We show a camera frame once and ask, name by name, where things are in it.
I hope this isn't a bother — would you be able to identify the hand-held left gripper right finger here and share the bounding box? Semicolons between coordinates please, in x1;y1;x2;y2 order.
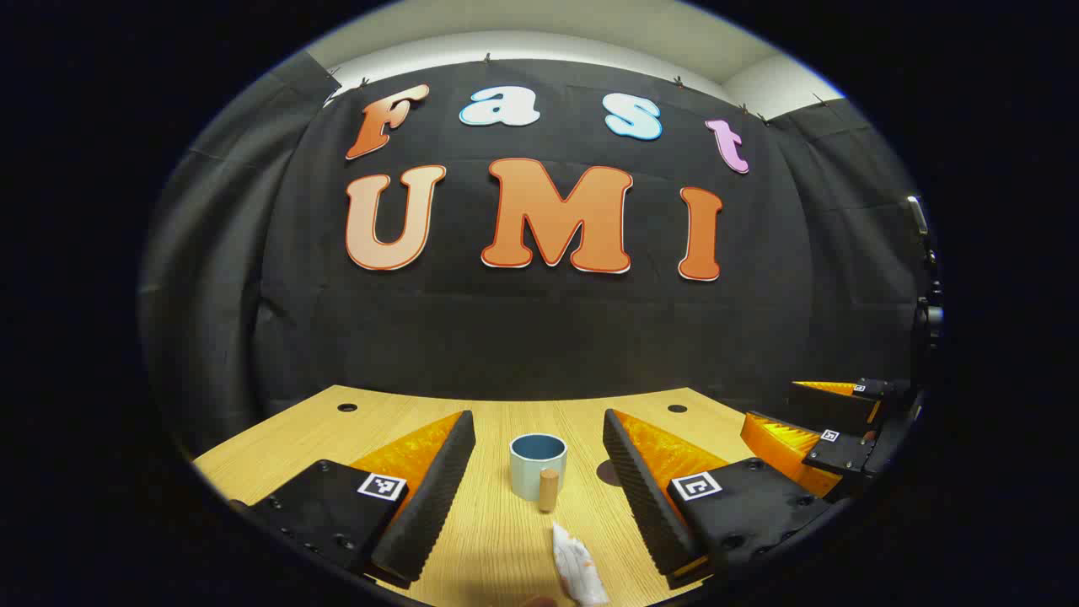
602;408;844;591

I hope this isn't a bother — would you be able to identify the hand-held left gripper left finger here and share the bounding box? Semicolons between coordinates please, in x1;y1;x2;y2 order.
229;410;477;591

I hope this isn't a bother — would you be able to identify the white toothpaste tube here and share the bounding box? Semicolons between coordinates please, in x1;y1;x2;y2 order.
550;521;610;606

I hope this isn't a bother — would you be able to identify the pale blue cup wooden handle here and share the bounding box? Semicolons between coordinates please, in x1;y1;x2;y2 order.
508;433;568;513

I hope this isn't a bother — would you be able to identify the light wooden desktop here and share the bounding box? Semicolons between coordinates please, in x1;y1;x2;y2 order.
192;385;844;607

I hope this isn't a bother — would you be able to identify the black backdrop cloth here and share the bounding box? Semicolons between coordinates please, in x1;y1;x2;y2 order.
139;51;945;460

